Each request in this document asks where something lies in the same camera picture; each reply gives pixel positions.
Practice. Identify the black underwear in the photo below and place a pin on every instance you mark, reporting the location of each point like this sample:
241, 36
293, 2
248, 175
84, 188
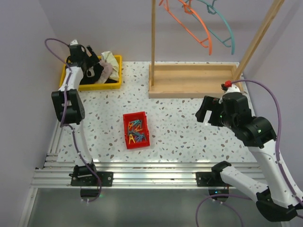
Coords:
92, 75

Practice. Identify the left wooden rack post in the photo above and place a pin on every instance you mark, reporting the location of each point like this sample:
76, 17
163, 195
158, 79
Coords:
153, 31

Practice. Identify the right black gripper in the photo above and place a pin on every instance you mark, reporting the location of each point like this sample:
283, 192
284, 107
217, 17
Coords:
210, 103

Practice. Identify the orange plastic hanger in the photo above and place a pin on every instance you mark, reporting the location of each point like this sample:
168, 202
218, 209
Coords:
187, 8

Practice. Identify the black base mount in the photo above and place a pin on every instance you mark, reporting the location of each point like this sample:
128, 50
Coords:
82, 176
206, 179

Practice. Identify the blue clothespin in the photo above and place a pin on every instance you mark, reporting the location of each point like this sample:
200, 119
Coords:
140, 138

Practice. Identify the red plastic bin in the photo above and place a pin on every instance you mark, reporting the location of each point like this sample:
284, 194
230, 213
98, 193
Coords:
129, 117

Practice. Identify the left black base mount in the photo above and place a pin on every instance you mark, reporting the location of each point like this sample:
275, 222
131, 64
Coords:
82, 176

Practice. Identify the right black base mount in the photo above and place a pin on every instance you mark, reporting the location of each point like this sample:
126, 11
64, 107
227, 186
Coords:
206, 179

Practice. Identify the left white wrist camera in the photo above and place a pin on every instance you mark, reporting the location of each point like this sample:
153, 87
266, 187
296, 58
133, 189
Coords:
74, 43

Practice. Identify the yellow plastic tray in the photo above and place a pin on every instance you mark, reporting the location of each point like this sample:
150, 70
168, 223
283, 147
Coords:
74, 83

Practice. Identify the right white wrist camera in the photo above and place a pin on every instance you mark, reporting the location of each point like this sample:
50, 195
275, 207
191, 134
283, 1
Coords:
228, 87

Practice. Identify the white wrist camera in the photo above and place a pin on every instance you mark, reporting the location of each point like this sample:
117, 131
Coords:
74, 43
228, 87

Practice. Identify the wooden rack post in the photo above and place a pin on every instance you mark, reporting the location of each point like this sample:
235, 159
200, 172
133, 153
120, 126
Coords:
266, 22
153, 31

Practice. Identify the yellow clothespin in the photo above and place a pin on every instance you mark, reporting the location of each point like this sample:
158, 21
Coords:
131, 139

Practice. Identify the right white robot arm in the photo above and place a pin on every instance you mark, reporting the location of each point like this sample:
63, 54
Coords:
274, 200

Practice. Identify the pale green cloth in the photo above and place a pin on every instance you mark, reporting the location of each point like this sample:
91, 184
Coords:
110, 58

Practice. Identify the wooden rack base tray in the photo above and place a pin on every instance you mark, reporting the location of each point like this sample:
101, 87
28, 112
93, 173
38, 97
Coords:
190, 80

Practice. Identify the teal plastic hanger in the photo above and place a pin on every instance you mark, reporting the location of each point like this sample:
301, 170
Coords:
228, 42

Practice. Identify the aluminium rail frame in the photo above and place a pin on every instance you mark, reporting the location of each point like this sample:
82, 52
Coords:
179, 145

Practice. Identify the right wooden rack post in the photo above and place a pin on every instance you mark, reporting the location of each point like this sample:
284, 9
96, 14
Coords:
266, 22

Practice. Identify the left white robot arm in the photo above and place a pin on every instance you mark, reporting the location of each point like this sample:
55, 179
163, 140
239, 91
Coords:
70, 113

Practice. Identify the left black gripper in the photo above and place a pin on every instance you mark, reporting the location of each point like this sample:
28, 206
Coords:
93, 60

